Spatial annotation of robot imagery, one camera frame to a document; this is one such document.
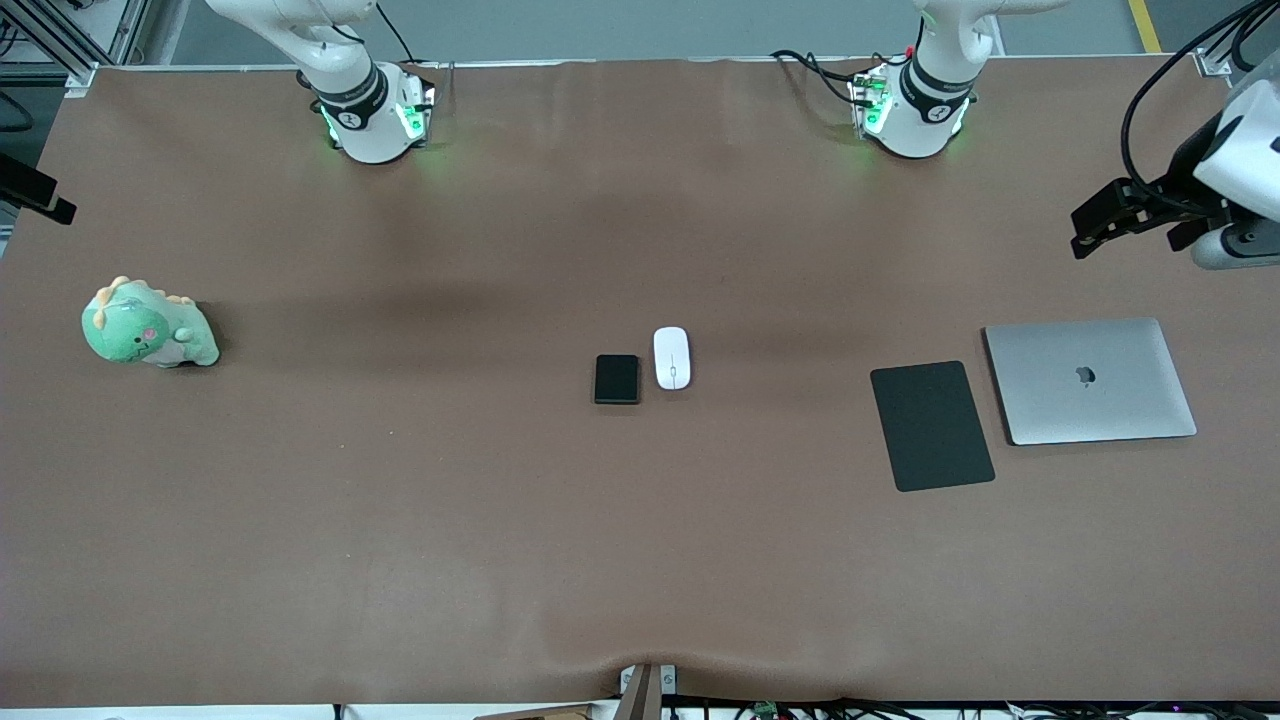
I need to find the white computer mouse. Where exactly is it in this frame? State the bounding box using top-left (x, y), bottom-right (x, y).
top-left (653, 327), bottom-right (693, 391)

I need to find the black phone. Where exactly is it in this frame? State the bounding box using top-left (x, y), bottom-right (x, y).
top-left (594, 354), bottom-right (641, 406)

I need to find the black mouse pad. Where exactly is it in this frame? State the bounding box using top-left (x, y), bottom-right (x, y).
top-left (869, 360), bottom-right (997, 493)

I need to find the silver laptop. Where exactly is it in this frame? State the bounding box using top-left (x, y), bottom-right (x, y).
top-left (982, 317), bottom-right (1199, 447)

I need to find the green plush dinosaur toy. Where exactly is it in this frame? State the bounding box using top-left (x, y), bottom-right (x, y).
top-left (81, 276), bottom-right (221, 369)

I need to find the brown table cover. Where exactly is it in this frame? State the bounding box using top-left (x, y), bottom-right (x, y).
top-left (0, 55), bottom-right (1280, 711)

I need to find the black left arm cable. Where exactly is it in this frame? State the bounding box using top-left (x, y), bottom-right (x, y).
top-left (1120, 0), bottom-right (1280, 196)

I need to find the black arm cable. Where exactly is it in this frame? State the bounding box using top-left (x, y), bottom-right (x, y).
top-left (1120, 0), bottom-right (1280, 196)
top-left (374, 0), bottom-right (419, 66)

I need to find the aluminium frame profile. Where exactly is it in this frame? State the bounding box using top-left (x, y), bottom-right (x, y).
top-left (0, 0), bottom-right (153, 96)

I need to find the black base cable bundle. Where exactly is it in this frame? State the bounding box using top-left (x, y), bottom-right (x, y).
top-left (770, 48), bottom-right (906, 106)

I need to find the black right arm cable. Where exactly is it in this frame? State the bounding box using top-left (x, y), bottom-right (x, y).
top-left (374, 0), bottom-right (419, 66)

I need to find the metal table edge bracket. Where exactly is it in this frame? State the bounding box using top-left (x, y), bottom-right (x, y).
top-left (618, 663), bottom-right (679, 720)

